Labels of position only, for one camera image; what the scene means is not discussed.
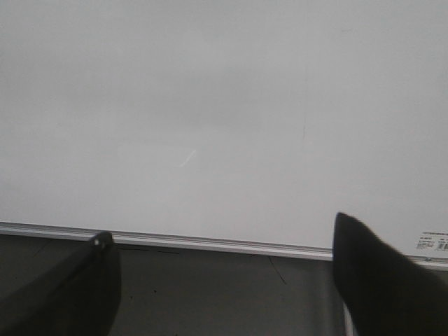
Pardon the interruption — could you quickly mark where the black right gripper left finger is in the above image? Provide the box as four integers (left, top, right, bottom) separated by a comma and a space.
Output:
1, 232, 122, 335

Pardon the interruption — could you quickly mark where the white barcode label sticker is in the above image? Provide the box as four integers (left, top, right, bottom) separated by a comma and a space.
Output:
416, 232, 447, 251

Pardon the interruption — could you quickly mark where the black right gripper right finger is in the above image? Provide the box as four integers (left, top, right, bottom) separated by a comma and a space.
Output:
332, 212, 447, 335

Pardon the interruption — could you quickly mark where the white whiteboard with aluminium frame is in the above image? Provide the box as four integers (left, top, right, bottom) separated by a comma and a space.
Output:
1, 1, 447, 270

